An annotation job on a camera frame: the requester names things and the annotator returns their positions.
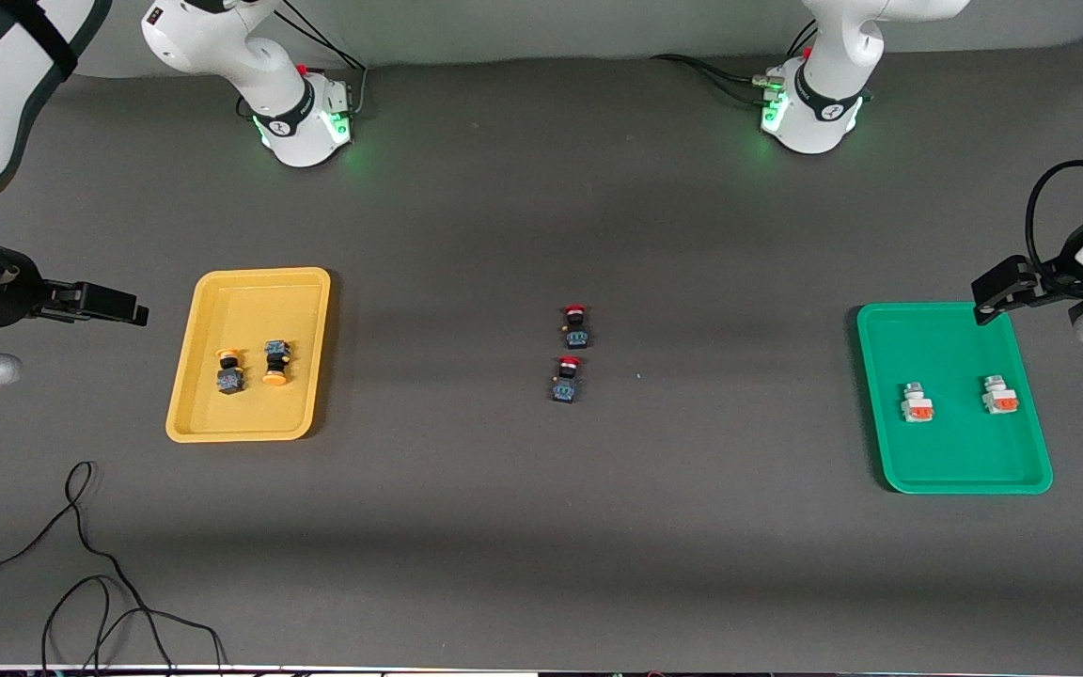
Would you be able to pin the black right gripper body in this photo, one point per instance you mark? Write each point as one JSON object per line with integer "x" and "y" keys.
{"x": 4, "y": 288}

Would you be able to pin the white orange push button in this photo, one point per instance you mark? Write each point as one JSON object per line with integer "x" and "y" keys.
{"x": 999, "y": 395}
{"x": 918, "y": 402}

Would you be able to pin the yellow capped push button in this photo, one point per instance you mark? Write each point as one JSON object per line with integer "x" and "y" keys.
{"x": 275, "y": 363}
{"x": 230, "y": 373}

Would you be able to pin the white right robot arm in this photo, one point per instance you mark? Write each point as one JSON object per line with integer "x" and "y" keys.
{"x": 259, "y": 56}

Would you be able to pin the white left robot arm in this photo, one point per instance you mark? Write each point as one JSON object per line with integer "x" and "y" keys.
{"x": 828, "y": 85}

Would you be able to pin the green plastic tray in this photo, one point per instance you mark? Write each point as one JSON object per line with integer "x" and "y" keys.
{"x": 955, "y": 451}

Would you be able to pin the yellow plastic tray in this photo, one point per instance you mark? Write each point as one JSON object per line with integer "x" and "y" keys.
{"x": 250, "y": 414}

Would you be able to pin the red capped push button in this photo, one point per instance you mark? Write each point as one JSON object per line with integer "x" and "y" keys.
{"x": 576, "y": 327}
{"x": 567, "y": 381}

